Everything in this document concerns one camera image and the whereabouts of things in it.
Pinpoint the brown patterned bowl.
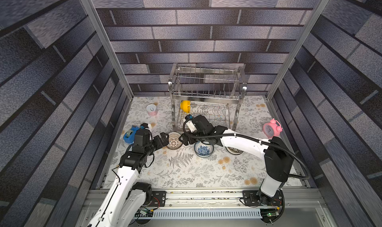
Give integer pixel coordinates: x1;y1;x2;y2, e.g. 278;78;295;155
167;132;183;150

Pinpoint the yellow bowl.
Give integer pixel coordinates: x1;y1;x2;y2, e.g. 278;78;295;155
180;100;191;114

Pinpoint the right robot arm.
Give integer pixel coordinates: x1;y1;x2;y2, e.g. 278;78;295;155
182;115;293;197

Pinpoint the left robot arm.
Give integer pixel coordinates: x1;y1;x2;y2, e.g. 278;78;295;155
88;129;169;227

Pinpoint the stainless steel dish rack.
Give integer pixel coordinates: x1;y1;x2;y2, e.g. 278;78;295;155
168;63;248;131

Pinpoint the blue white patterned bowl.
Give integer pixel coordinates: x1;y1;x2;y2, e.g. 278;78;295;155
194;141;214;158

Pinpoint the blue tape dispenser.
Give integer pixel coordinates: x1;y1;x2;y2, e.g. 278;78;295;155
123;126;140;144

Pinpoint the pink white cup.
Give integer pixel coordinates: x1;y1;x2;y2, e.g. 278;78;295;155
146;104;158;117

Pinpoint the dark floral bowl stack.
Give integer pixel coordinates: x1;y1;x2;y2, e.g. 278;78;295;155
225;147;244;155

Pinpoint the floral tablecloth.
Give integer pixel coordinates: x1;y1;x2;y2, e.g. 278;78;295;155
101;96;271;189

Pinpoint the pink alarm clock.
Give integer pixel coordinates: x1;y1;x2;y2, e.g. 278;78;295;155
263;118;283;139

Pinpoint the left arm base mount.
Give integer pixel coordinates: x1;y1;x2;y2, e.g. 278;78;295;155
142;191;167;209

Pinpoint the aluminium front rail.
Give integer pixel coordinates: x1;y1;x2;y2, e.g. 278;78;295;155
83;187;329;211

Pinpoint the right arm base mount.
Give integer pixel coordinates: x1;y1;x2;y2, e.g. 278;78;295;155
240;190;284;207

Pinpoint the right black corrugated cable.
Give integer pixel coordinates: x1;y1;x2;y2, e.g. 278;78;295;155
182;119;311;180

